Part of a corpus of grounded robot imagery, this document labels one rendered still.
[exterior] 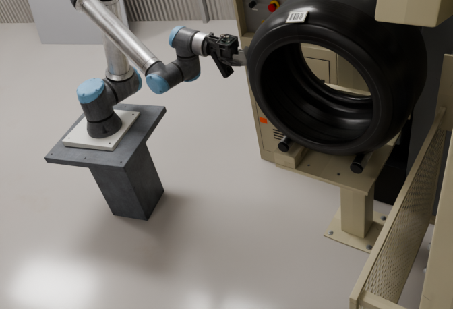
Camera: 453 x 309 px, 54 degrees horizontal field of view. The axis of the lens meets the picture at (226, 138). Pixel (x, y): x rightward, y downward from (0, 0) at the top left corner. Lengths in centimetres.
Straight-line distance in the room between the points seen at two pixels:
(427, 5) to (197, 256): 202
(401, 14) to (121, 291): 212
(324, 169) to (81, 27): 380
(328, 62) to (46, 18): 371
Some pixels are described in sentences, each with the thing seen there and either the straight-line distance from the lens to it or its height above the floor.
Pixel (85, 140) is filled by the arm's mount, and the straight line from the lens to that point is 250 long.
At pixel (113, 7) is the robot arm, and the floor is 127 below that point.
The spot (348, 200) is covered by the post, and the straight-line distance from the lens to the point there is 232.
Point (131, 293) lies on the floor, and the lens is 254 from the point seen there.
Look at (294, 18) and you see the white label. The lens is 134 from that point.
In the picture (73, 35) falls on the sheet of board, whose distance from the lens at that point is 518.
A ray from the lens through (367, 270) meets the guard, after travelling 122.
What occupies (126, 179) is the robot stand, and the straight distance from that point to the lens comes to 257.
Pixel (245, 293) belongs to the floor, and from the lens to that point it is 237.
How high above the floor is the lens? 202
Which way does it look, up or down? 39 degrees down
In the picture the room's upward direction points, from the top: 13 degrees counter-clockwise
